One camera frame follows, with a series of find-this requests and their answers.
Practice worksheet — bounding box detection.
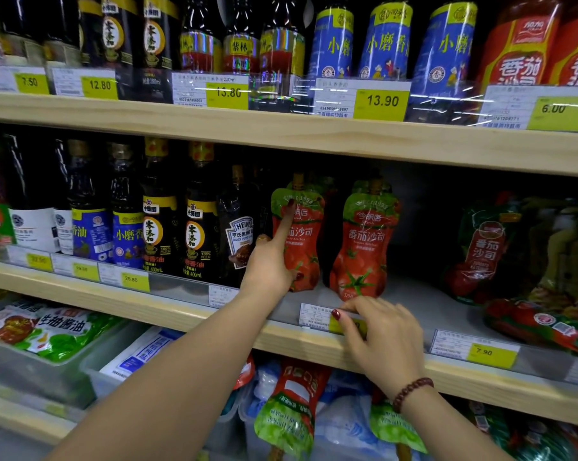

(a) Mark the person's right hand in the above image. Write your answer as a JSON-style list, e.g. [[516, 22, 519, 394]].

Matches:
[[331, 296, 426, 400]]

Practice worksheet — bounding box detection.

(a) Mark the person's left hand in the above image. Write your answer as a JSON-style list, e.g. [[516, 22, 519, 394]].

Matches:
[[240, 200, 298, 309]]

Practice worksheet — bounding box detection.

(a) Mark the red green ketchup pouch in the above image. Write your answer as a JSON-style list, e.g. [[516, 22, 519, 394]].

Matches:
[[483, 297, 578, 363], [329, 176, 402, 302], [271, 174, 326, 293], [253, 357, 333, 459], [369, 385, 429, 456], [443, 199, 522, 305]]

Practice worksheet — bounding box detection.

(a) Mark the person's right forearm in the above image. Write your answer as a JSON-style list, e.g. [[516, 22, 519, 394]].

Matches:
[[400, 383, 513, 461]]

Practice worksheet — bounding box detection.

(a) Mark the person's left forearm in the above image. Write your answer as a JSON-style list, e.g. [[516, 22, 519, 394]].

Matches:
[[44, 288, 282, 461]]

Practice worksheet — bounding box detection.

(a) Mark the wooden shelf board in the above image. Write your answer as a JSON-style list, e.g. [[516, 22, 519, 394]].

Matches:
[[0, 91, 578, 179], [0, 258, 578, 430], [0, 390, 85, 446]]

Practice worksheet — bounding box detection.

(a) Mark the white plastic bag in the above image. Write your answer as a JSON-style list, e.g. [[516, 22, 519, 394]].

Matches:
[[313, 369, 400, 461]]

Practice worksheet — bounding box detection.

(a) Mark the black pepper sauce bottle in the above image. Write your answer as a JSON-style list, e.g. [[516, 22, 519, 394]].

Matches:
[[217, 164, 260, 288]]

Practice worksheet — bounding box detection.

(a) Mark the clear plastic bin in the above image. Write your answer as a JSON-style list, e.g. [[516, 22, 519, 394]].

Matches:
[[80, 324, 189, 400], [203, 360, 270, 461], [0, 294, 149, 409]]

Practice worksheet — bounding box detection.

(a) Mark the black yellow label oil bottle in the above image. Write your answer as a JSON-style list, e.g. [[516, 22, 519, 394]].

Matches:
[[136, 0, 181, 104], [77, 0, 104, 69], [181, 141, 221, 284], [101, 0, 141, 101], [141, 137, 180, 276]]

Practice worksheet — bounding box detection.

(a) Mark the white blue packet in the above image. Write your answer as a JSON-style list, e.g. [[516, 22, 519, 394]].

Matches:
[[99, 326, 186, 382]]

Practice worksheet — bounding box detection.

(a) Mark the green red sauce pouch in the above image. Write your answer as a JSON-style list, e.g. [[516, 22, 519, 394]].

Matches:
[[462, 399, 578, 461]]

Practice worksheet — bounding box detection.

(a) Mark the clear plastic shelf guard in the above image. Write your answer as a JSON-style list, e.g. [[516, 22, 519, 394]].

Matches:
[[248, 73, 484, 126]]

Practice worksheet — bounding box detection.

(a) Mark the blue label sesame oil bottle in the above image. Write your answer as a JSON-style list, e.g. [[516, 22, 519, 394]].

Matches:
[[67, 139, 114, 263], [406, 0, 479, 124], [107, 141, 146, 270], [306, 0, 355, 82], [357, 0, 413, 83]]

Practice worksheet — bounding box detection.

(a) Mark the green soy sauce packet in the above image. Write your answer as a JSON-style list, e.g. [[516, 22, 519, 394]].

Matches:
[[14, 307, 125, 364]]

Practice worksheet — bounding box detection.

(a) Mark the dark vinegar bottle foil label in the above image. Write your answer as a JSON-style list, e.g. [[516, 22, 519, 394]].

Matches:
[[179, 0, 223, 75], [222, 0, 262, 76], [250, 0, 307, 112]]

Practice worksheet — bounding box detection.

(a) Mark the dark bottle with white label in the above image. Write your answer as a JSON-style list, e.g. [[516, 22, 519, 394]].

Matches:
[[51, 136, 76, 257], [3, 132, 61, 255]]

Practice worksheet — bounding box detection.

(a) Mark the red ketchup bottle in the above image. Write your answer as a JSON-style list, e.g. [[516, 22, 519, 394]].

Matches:
[[543, 0, 578, 88], [469, 0, 564, 124]]

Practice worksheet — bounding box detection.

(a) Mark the red brown sauce packet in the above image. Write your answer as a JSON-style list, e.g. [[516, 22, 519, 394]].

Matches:
[[0, 300, 47, 346]]

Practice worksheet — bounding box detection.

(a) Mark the dark bottle with grey label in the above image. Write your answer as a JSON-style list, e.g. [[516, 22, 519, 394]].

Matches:
[[41, 0, 82, 69], [0, 0, 45, 68]]

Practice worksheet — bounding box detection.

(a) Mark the dark red bead bracelet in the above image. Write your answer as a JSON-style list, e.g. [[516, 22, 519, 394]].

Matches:
[[392, 377, 435, 413]]

